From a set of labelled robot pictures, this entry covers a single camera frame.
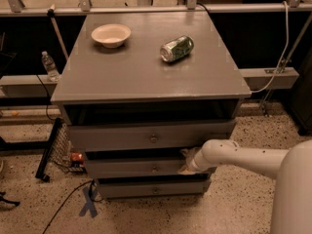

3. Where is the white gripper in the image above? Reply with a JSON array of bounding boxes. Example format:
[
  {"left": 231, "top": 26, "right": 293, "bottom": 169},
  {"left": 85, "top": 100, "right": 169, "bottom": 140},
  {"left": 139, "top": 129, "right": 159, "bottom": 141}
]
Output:
[{"left": 177, "top": 147, "right": 211, "bottom": 175}]

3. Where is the grey drawer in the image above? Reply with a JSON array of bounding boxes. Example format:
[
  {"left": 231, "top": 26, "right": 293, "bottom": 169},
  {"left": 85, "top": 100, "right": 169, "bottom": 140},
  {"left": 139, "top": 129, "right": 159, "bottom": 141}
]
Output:
[
  {"left": 98, "top": 179, "right": 211, "bottom": 199},
  {"left": 69, "top": 120, "right": 236, "bottom": 152},
  {"left": 85, "top": 156, "right": 185, "bottom": 178}
]

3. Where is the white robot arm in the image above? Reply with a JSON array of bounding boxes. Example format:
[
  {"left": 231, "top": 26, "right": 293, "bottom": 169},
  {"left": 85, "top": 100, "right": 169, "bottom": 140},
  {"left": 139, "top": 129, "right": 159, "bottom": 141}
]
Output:
[{"left": 178, "top": 139, "right": 312, "bottom": 234}]

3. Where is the grey bottom drawer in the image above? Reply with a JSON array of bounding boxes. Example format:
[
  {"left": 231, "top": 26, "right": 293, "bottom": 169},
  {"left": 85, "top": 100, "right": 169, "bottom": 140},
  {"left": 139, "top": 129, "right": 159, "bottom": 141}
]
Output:
[{"left": 98, "top": 179, "right": 211, "bottom": 199}]

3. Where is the grey top drawer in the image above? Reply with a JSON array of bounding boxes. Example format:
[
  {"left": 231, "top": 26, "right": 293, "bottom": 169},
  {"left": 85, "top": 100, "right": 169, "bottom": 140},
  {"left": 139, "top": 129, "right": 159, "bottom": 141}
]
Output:
[{"left": 69, "top": 120, "right": 236, "bottom": 152}]

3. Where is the grey drawer cabinet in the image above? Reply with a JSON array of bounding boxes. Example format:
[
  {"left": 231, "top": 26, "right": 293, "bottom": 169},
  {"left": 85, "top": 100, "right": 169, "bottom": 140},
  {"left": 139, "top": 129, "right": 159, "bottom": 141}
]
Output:
[{"left": 52, "top": 12, "right": 251, "bottom": 191}]

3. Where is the blue tape cross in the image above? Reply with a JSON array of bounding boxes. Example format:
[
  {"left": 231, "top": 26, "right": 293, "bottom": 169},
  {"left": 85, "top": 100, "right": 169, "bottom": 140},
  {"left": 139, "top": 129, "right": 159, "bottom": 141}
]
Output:
[{"left": 79, "top": 187, "right": 98, "bottom": 218}]

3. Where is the orange red small object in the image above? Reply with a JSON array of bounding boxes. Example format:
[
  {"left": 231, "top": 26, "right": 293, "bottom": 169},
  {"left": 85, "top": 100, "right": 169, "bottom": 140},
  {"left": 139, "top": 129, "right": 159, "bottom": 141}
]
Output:
[{"left": 70, "top": 152, "right": 84, "bottom": 168}]

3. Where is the green soda can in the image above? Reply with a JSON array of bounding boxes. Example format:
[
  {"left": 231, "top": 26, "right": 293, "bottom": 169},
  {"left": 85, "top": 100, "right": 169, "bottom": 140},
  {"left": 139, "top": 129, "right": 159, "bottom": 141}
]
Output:
[{"left": 160, "top": 36, "right": 194, "bottom": 62}]

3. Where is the black mesh rack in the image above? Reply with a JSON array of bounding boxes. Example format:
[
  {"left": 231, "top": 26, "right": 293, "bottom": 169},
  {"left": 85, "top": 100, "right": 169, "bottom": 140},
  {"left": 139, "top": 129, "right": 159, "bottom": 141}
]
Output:
[{"left": 35, "top": 118, "right": 85, "bottom": 182}]

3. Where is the white bowl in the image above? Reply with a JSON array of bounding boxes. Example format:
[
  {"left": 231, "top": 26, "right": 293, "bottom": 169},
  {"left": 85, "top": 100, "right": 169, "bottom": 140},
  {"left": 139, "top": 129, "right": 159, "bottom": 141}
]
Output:
[{"left": 91, "top": 24, "right": 132, "bottom": 49}]

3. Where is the clear plastic water bottle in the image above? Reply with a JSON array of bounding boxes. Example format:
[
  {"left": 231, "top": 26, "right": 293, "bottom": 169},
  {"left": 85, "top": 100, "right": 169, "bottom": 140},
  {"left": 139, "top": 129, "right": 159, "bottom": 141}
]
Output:
[{"left": 41, "top": 51, "right": 59, "bottom": 82}]

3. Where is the wooden stick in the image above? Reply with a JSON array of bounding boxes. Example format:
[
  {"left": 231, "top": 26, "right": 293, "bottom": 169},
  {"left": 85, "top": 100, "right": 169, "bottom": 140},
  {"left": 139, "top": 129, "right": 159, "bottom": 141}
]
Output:
[{"left": 47, "top": 4, "right": 68, "bottom": 61}]

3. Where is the black floor cable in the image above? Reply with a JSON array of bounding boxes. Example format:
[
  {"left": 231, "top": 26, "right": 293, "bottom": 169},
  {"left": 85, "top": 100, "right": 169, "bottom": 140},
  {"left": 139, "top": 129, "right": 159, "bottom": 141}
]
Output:
[{"left": 41, "top": 179, "right": 98, "bottom": 234}]

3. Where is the white hanging cable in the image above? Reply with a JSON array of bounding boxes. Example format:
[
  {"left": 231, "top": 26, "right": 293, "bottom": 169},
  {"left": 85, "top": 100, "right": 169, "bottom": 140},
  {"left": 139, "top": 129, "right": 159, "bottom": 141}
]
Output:
[{"left": 250, "top": 1, "right": 291, "bottom": 95}]

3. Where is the metal rail frame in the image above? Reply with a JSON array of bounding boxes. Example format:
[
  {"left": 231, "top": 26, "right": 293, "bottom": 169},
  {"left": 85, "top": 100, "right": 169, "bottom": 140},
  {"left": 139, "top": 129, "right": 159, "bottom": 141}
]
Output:
[{"left": 0, "top": 0, "right": 312, "bottom": 18}]

